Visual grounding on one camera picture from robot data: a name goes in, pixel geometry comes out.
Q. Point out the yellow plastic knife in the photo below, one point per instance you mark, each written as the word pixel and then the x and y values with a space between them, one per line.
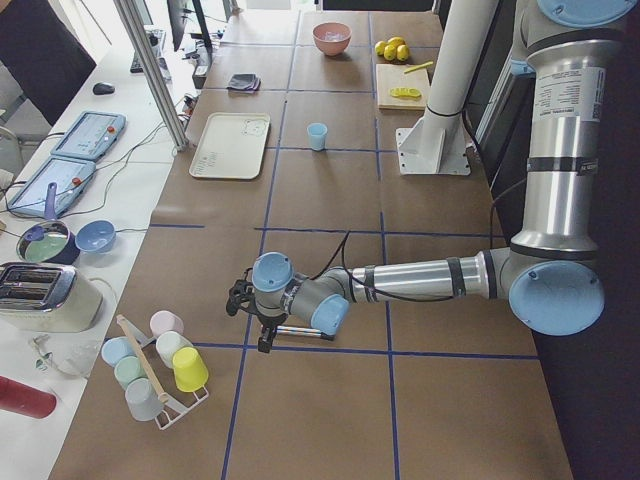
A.
pixel 419 67

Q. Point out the bamboo cutting board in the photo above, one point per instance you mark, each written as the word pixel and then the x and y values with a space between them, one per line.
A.
pixel 401 87

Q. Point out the white plastic cup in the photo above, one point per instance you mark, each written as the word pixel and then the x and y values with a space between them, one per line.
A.
pixel 168 343

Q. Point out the pink bowl of ice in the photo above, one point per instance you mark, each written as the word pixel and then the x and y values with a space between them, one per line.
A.
pixel 332 38

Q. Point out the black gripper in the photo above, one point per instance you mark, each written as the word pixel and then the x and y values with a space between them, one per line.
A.
pixel 263 321

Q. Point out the blue bowl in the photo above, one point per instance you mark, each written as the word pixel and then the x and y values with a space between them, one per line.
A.
pixel 96 237

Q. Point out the light blue plastic cup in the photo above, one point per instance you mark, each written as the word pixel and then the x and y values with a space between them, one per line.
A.
pixel 317 134

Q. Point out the blue plastic cup on rack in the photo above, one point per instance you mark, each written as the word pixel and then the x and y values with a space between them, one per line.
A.
pixel 116 349

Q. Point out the teach pendant far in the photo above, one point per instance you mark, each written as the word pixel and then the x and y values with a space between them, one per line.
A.
pixel 90 136

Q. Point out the green plastic cup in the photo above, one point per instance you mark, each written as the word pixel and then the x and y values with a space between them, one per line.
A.
pixel 127 370

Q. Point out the black computer mouse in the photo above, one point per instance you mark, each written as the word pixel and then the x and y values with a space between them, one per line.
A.
pixel 103 88

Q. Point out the whole yellow lemon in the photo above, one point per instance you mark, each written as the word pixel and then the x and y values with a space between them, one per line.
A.
pixel 402 53
pixel 396 41
pixel 389 53
pixel 380 47

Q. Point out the grey folded cloth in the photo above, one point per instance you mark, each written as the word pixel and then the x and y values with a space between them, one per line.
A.
pixel 244 82

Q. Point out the pink plastic cup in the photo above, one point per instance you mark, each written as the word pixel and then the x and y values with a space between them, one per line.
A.
pixel 163 321

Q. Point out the teach pendant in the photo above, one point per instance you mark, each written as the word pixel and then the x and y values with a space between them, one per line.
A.
pixel 72 177
pixel 90 136

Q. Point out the red bottle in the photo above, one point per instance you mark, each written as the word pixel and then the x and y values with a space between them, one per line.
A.
pixel 25 400

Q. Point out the yellow plastic cup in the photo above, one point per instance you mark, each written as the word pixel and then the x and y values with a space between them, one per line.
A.
pixel 190 371

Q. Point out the person in black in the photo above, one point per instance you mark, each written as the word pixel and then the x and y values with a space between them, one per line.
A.
pixel 43 56

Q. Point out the aluminium frame post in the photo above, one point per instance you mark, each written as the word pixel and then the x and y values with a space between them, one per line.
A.
pixel 134 28

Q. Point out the steel muddler black tip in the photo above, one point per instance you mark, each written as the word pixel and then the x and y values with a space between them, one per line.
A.
pixel 304 332

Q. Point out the teach pendant near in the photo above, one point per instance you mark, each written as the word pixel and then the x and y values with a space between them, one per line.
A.
pixel 72 177

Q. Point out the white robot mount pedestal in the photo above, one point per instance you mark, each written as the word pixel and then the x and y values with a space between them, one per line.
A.
pixel 436 144

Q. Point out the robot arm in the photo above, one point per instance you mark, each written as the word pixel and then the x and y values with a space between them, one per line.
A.
pixel 546 272

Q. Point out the grey plastic cup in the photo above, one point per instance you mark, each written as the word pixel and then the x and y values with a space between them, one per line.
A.
pixel 142 400

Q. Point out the cream bear serving tray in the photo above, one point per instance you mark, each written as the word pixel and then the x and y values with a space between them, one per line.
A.
pixel 231 146

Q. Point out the blue saucepan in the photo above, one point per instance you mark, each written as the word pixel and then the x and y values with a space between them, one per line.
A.
pixel 50 241

